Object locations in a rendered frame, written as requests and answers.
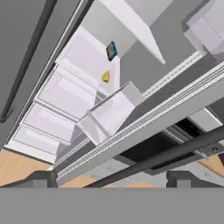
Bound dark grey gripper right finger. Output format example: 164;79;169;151
165;170;224;188

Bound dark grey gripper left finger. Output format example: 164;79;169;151
0;170;58;188

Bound white fridge drawer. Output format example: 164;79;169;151
6;124;72;164
54;25;121;91
18;102;77;146
33;66;100;122

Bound grey fridge door with bins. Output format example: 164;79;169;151
52;52;224;187

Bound clear fridge door bin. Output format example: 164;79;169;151
76;80;147;147
181;0;224;64

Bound white fridge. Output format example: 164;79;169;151
5;0;211;165

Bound yellow lemon wedge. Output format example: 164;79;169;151
101;70;111;84

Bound white fridge shelf board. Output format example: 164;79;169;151
98;0;167;66

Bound colourful food packet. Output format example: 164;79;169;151
105;40;118;62

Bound dark fridge door handle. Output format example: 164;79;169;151
0;0;59;123
82;125;224;188

